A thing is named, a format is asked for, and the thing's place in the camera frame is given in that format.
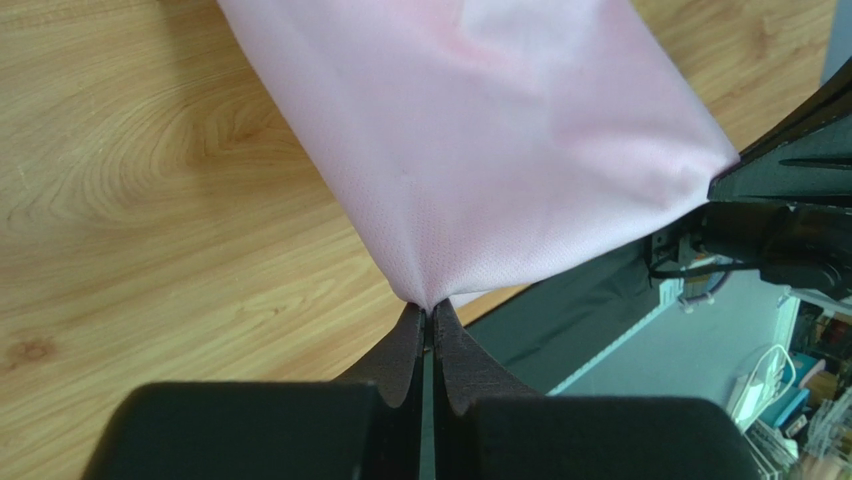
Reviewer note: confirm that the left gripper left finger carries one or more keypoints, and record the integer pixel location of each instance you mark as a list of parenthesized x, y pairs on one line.
[(363, 424)]

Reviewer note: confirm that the pink t shirt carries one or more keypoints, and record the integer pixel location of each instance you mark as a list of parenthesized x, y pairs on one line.
[(476, 145)]

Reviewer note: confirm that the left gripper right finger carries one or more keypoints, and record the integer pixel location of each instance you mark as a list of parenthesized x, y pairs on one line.
[(490, 425)]

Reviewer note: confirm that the cluttered background items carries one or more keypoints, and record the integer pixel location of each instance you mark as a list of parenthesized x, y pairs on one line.
[(794, 407)]

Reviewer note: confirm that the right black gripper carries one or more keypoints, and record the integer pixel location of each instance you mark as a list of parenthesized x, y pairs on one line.
[(802, 160)]

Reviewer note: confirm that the aluminium frame rail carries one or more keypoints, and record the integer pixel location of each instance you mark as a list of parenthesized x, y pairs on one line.
[(669, 293)]

